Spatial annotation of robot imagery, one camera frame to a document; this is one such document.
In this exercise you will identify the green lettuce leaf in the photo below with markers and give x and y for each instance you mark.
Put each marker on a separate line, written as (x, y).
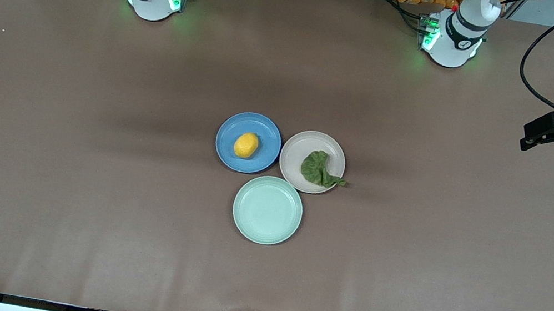
(315, 168)

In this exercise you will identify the yellow lemon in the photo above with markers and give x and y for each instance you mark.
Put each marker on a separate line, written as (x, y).
(246, 145)

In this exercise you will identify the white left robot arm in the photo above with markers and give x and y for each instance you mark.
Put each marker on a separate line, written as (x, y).
(457, 36)

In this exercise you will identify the brown table cover sheet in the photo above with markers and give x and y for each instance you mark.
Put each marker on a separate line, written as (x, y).
(82, 173)

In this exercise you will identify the beige round plate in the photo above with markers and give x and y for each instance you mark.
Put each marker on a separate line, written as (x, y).
(293, 158)

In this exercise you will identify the blue round plate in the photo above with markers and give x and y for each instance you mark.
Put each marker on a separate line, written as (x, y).
(266, 137)

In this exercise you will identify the mint green round plate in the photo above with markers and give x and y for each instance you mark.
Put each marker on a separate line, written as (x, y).
(268, 210)

